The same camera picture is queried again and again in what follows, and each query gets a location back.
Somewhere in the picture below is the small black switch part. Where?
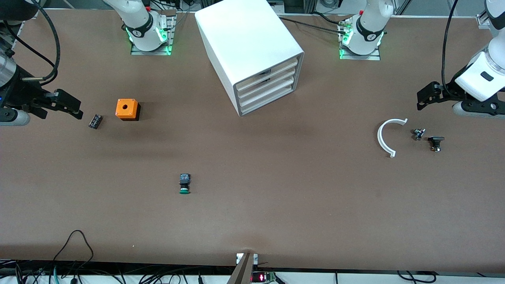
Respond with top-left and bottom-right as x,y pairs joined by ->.
428,136 -> 445,153

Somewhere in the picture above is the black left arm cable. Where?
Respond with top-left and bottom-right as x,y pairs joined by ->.
441,0 -> 461,90

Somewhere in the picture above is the circuit board with red display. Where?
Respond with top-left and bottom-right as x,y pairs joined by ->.
251,271 -> 277,283

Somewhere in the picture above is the black looped cable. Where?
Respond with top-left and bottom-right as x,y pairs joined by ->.
52,230 -> 94,273

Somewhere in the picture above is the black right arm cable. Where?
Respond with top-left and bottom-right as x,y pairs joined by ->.
4,0 -> 60,86

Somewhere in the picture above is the long black table cable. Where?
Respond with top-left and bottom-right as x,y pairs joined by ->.
278,17 -> 350,36

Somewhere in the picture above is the white curved plastic part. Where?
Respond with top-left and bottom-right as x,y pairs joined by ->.
377,118 -> 408,158

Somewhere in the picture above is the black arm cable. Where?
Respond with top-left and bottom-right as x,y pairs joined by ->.
4,0 -> 60,86
441,0 -> 461,90

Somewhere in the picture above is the orange button enclosure box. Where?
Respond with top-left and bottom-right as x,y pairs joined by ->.
115,99 -> 141,121

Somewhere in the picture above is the camera stand post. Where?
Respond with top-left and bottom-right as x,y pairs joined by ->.
226,252 -> 255,284

